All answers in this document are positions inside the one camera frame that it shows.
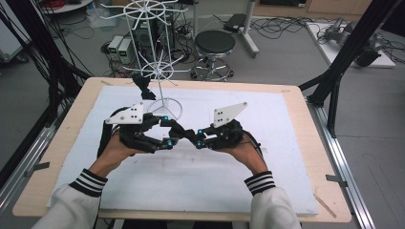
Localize black metal frame with cables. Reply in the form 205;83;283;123
0;0;94;128

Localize black computer tower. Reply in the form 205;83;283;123
132;9;176;53

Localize white floor platform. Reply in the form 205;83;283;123
306;21;396;70

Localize thin wooden stick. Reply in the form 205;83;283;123
312;193;337;219

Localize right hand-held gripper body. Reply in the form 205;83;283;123
206;101;249;151

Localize white metal stand leg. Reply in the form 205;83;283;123
238;0;261;59

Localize silver aluminium rail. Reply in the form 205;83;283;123
0;104;72;218
305;96;377;229

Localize black round stool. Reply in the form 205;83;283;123
190;30;237;83

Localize tangle of black floor cables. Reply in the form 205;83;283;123
249;15;323;41

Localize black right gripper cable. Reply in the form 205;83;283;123
243;131;265;157

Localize grey metal bracket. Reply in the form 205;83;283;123
325;174;349;189
23;161;51;178

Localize person's right hand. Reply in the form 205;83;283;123
219;135;268;177

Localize person's left hand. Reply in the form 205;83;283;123
89;138;146;179

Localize person's dark trousers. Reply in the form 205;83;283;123
120;219;234;229

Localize red cable coil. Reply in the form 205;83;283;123
47;0;67;10

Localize white foam mat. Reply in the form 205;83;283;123
47;85;320;217

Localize white wire display rack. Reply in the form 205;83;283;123
99;0;192;122

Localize round white table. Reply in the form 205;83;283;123
39;0;95;15

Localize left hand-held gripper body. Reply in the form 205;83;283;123
104;101;160;154

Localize black box on floor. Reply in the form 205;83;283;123
224;12;247;33

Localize grey bench power supply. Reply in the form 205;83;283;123
117;37;134;65
107;35;124;61

